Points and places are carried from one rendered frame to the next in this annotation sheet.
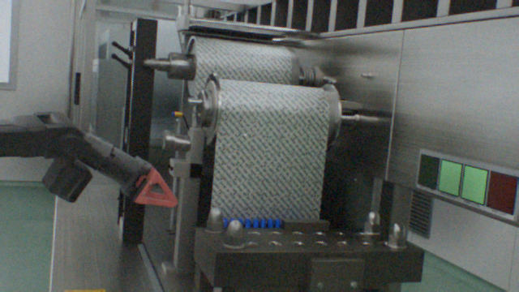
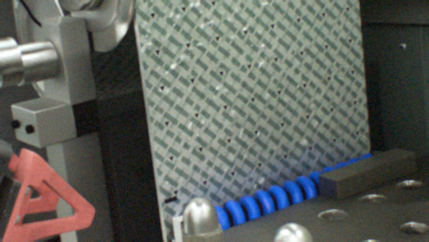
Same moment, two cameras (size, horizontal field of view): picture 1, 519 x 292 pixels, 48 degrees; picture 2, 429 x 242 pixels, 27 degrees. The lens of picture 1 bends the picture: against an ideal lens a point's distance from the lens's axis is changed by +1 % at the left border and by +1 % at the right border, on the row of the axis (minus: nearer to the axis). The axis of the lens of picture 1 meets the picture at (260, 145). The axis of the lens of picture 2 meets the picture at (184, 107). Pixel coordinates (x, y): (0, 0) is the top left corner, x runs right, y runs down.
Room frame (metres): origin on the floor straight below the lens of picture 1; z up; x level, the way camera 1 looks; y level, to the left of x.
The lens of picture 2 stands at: (0.46, 0.21, 1.29)
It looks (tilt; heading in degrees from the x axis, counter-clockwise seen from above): 13 degrees down; 347
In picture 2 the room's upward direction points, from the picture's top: 7 degrees counter-clockwise
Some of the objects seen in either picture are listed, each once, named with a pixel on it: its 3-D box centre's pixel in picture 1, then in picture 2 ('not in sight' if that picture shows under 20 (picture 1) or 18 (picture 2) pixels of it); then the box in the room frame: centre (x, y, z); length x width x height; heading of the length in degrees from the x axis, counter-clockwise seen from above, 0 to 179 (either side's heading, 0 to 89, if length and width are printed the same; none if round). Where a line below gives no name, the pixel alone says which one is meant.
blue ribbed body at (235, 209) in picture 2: (272, 227); (295, 198); (1.15, -0.04, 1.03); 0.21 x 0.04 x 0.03; 109
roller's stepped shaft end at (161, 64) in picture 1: (156, 64); not in sight; (1.40, 0.26, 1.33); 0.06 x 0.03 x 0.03; 109
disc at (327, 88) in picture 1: (324, 118); not in sight; (1.27, -0.13, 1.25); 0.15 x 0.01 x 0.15; 19
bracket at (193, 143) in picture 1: (182, 200); (66, 194); (1.21, 0.15, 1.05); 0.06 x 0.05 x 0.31; 109
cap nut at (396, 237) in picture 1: (397, 234); not in sight; (1.08, -0.27, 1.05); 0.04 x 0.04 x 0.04
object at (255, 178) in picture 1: (269, 182); (264, 101); (1.17, -0.02, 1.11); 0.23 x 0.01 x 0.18; 109
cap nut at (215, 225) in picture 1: (216, 219); (201, 226); (1.07, 0.07, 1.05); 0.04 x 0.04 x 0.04
